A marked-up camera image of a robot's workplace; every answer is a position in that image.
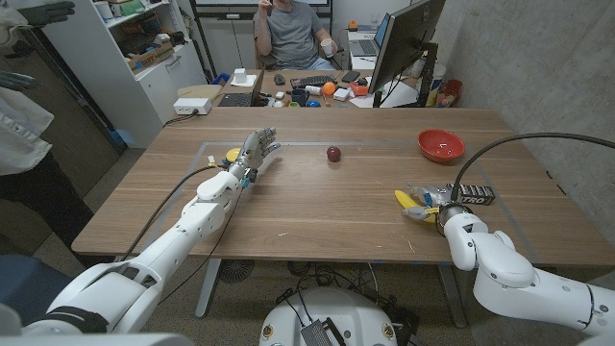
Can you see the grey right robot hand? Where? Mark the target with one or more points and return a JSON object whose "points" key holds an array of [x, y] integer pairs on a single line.
{"points": [[437, 196]]}

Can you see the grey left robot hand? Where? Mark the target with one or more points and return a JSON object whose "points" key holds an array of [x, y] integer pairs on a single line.
{"points": [[254, 150]]}

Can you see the yellow toy banana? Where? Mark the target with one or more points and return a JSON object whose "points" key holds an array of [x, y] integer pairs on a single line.
{"points": [[402, 198]]}

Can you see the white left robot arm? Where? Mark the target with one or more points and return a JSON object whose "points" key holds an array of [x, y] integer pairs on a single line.
{"points": [[192, 221]]}

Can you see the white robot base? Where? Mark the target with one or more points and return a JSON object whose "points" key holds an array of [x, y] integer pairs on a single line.
{"points": [[336, 312]]}

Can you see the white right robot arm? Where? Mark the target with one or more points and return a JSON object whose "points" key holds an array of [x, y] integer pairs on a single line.
{"points": [[504, 279]]}

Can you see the yellow round toy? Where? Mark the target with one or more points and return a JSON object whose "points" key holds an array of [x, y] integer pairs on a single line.
{"points": [[232, 154]]}

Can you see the red bowl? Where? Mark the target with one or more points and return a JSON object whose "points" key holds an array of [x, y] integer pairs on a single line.
{"points": [[439, 144]]}

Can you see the small blue bowl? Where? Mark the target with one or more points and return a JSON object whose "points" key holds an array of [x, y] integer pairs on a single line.
{"points": [[312, 103]]}

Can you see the dark purple ball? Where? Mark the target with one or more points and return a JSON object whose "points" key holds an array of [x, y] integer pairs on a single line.
{"points": [[334, 154]]}

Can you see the orange ball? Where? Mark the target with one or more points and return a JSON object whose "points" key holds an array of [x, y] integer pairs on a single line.
{"points": [[328, 88]]}

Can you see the black Nitro bar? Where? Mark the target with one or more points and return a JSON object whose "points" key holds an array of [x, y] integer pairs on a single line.
{"points": [[475, 194]]}

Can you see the black laptop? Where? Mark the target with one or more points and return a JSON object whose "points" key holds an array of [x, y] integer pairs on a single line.
{"points": [[235, 99]]}

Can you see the dark blue mug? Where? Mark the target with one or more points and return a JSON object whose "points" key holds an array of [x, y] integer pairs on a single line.
{"points": [[299, 97]]}

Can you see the black computer mouse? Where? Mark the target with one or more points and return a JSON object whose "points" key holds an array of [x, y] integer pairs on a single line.
{"points": [[279, 79]]}

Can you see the small white box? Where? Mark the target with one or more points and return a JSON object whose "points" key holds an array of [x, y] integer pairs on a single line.
{"points": [[239, 75]]}

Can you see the white power strip box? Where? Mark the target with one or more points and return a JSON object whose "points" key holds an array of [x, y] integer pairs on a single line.
{"points": [[192, 106]]}

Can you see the blue plastic crate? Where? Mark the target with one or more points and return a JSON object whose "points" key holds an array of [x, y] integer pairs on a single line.
{"points": [[220, 79]]}

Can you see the beige flat box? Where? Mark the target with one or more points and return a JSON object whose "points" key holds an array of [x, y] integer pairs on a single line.
{"points": [[202, 91]]}

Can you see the white tube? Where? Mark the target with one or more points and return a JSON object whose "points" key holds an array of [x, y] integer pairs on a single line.
{"points": [[312, 90]]}

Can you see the black keyboard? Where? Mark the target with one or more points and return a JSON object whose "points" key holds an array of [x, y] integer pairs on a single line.
{"points": [[312, 81]]}

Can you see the grey table leg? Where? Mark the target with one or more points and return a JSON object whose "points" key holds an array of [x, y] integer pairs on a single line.
{"points": [[209, 288], [451, 293]]}

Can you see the white square box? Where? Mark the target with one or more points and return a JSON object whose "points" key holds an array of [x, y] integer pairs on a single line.
{"points": [[341, 94]]}

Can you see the white paper sheets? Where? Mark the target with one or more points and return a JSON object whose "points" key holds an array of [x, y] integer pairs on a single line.
{"points": [[399, 98]]}

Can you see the white shelf cabinet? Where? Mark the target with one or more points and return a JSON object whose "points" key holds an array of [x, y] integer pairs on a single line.
{"points": [[158, 86]]}

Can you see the red orange desk object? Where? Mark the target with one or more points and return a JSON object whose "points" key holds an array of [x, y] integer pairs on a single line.
{"points": [[359, 89]]}

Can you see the black phone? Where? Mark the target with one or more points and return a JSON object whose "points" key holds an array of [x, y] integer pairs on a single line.
{"points": [[350, 76]]}

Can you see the seated person grey shirt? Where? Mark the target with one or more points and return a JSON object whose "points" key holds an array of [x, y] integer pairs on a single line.
{"points": [[293, 33]]}

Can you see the white cup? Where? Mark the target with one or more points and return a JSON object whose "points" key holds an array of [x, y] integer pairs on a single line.
{"points": [[327, 47]]}

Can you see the cardboard box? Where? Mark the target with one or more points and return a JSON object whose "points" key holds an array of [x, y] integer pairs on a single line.
{"points": [[151, 56]]}

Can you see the silver laptop blue screen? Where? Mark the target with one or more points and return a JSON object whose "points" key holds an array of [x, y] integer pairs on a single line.
{"points": [[367, 47]]}

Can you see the black computer monitor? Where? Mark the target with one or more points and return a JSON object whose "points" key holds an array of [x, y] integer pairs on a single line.
{"points": [[403, 43]]}

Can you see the white shelf container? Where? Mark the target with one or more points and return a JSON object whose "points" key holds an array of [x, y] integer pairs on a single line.
{"points": [[103, 9]]}

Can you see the standing person white jacket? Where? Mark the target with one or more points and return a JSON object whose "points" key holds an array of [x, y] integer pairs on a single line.
{"points": [[19, 130]]}

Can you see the black glove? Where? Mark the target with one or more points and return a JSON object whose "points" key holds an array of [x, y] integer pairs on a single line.
{"points": [[17, 81], [48, 12]]}

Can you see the dark blue seat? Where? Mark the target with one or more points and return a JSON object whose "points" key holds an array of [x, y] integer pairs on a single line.
{"points": [[29, 288]]}

